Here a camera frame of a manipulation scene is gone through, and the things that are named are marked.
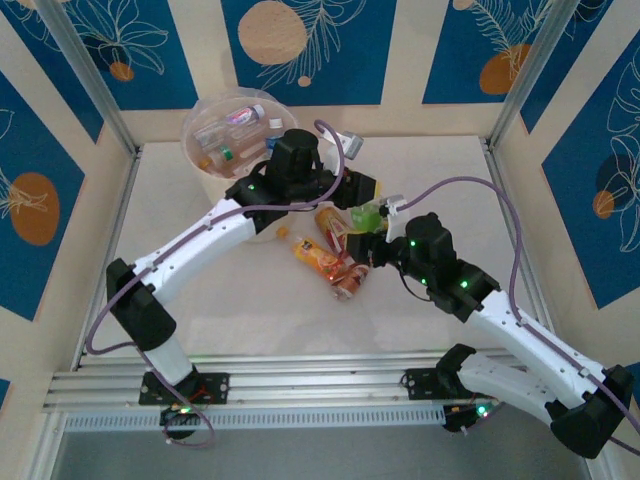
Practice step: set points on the brown label bottle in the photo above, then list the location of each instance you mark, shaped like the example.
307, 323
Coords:
352, 282

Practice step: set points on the aluminium table side rail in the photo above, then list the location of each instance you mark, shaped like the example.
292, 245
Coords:
493, 160
125, 190

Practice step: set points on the gold red label bottle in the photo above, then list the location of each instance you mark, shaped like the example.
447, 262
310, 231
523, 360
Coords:
332, 225

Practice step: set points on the aluminium frame post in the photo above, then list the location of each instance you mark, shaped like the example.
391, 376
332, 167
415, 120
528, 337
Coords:
532, 75
91, 75

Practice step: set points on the controller board with LEDs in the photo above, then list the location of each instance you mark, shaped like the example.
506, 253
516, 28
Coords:
180, 415
465, 414

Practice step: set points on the white plastic bin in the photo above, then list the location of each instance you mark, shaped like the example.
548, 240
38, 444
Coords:
220, 200

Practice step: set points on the orange juice bottle yellow cap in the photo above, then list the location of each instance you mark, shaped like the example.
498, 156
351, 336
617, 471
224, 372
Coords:
315, 257

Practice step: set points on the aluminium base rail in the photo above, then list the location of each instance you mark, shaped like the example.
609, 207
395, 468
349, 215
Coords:
310, 380

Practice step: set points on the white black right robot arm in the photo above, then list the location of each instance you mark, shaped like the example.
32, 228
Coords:
530, 340

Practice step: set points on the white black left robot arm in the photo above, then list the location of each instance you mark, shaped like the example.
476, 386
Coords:
200, 240

